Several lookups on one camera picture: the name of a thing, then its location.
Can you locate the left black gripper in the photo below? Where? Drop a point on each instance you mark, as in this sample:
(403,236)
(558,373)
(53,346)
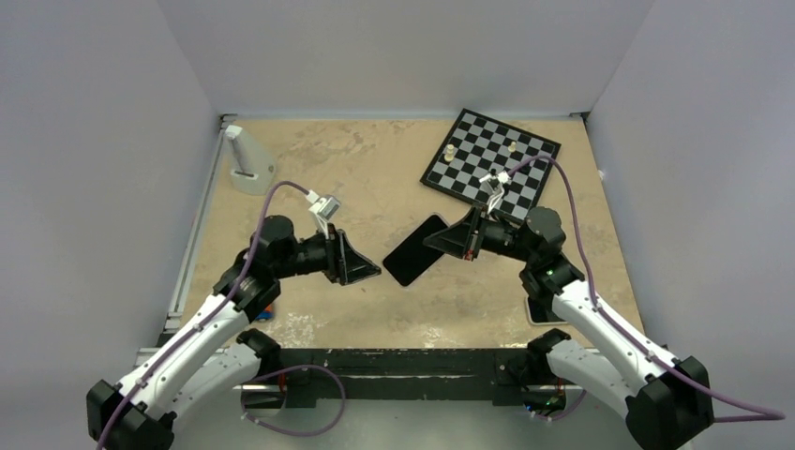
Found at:
(344,263)

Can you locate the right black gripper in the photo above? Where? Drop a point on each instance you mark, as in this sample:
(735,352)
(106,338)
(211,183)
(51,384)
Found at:
(461,234)

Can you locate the phone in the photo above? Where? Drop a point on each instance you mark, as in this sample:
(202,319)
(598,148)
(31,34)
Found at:
(411,258)
(540,312)

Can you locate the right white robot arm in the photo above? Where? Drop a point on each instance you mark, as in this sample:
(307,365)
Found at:
(658,395)

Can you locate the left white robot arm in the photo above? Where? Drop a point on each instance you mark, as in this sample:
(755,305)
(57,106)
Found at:
(217,349)

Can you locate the phone in white case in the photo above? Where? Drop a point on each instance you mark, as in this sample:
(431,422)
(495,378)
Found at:
(540,312)

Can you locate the white chess piece left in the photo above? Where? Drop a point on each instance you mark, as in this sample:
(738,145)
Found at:
(449,153)

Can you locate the black white chessboard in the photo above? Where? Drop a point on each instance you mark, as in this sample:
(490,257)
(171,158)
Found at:
(482,148)

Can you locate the colourful toy car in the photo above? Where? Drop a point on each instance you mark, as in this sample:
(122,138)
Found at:
(266,315)

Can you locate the white dispenser stand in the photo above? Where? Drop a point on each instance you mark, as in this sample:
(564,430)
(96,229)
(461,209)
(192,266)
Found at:
(253,166)

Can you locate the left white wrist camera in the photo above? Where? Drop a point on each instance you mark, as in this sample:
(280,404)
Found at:
(322,208)

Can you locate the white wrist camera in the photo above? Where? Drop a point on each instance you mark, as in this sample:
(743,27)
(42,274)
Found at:
(494,185)
(322,208)

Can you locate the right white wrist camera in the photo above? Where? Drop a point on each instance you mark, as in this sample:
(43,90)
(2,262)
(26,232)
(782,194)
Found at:
(494,185)

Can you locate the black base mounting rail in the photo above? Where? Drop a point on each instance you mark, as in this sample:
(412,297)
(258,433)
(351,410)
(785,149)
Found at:
(500,376)

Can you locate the aluminium frame rail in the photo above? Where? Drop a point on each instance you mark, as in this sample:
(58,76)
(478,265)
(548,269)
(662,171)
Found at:
(180,292)

